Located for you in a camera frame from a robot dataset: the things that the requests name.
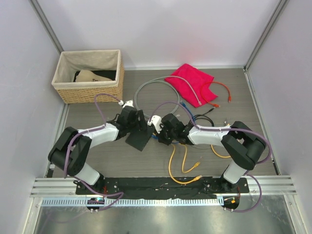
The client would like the beige cloth in basket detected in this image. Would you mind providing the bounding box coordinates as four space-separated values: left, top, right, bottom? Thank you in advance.
74 70 116 82

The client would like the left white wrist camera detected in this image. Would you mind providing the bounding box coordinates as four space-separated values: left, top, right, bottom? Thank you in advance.
118 100 134 108

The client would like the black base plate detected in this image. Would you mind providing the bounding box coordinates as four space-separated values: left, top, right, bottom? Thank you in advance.
74 176 250 200

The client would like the black ethernet cable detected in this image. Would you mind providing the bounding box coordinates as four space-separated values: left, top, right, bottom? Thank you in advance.
192 108 216 127

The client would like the wicker basket with liner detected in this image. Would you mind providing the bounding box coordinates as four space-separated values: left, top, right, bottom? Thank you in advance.
52 50 124 104

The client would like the white slotted cable duct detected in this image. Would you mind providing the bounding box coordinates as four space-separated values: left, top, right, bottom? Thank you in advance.
41 196 224 207

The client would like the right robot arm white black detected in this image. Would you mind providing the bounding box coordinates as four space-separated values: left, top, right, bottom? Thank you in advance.
148 114 269 193

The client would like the blue ethernet cable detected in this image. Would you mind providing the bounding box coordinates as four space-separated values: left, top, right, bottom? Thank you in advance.
151 102 195 141

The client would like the pink folded cloth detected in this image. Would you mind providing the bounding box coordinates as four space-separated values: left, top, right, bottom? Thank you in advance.
164 64 218 108

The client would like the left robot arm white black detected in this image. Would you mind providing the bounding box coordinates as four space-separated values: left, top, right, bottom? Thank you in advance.
48 106 154 195

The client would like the black network switch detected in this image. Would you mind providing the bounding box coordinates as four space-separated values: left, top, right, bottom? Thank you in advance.
125 129 153 152

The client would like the orange red ethernet cable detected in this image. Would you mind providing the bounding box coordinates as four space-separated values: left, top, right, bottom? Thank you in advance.
199 81 232 108

